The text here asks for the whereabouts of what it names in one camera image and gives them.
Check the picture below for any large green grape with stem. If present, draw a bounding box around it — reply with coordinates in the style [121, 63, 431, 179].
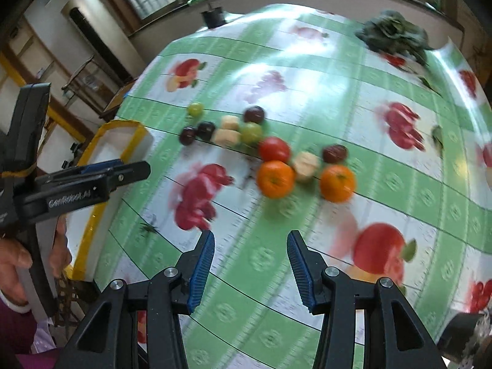
[240, 122, 264, 146]

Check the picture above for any beige cake chunk front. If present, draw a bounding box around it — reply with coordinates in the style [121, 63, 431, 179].
[212, 128, 241, 148]

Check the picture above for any small green calyx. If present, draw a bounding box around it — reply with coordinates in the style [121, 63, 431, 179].
[140, 215, 158, 237]

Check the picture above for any yellow rimmed white tray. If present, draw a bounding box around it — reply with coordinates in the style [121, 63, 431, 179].
[63, 120, 153, 282]

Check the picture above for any dark green leafy vegetable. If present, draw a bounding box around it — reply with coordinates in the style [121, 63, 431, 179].
[355, 10, 431, 66]

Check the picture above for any wooden chair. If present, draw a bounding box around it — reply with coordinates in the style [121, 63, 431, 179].
[61, 56, 115, 115]

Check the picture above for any black pen holder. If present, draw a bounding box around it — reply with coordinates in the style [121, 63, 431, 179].
[201, 2, 227, 29]

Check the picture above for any pale cake chunk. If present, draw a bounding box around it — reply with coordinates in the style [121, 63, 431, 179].
[292, 151, 320, 182]

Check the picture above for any person left hand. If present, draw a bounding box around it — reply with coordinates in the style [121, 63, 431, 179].
[1, 216, 72, 307]

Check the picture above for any small orange tangerine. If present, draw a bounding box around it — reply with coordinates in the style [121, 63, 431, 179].
[319, 165, 357, 203]

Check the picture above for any beige cake chunk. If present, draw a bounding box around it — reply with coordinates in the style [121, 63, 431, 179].
[220, 115, 240, 131]
[212, 128, 241, 148]

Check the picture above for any black plum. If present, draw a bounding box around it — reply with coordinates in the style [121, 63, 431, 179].
[196, 121, 216, 142]

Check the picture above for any dark red date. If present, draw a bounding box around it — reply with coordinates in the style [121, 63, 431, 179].
[322, 144, 348, 164]

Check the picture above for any dark red plum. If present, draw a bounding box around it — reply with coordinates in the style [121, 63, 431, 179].
[243, 106, 265, 124]

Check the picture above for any large red tomato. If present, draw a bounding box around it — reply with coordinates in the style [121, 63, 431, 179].
[258, 136, 291, 163]

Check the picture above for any dry brown stem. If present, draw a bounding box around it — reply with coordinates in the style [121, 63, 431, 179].
[240, 155, 262, 190]

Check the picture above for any large orange tangerine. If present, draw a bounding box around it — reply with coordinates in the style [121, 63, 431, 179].
[256, 160, 295, 199]

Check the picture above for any small green grape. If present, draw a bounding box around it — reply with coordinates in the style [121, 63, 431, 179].
[187, 102, 204, 118]

